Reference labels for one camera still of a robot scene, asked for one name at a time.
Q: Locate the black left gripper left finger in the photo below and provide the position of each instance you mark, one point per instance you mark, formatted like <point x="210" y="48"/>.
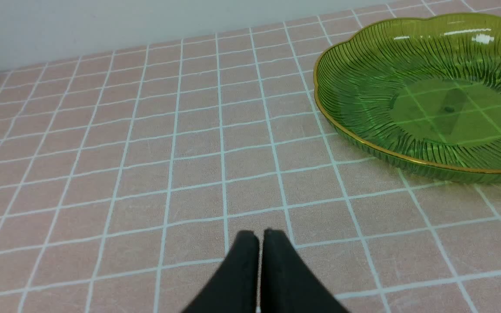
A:
<point x="233" y="286"/>

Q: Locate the green glass scalloped plate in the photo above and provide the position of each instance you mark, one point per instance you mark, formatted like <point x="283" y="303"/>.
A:
<point x="422" y="94"/>

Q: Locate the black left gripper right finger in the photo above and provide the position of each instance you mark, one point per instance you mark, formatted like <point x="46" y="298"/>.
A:
<point x="287" y="284"/>

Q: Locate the pink checkered tablecloth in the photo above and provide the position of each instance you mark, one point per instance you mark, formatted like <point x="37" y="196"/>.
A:
<point x="125" y="175"/>

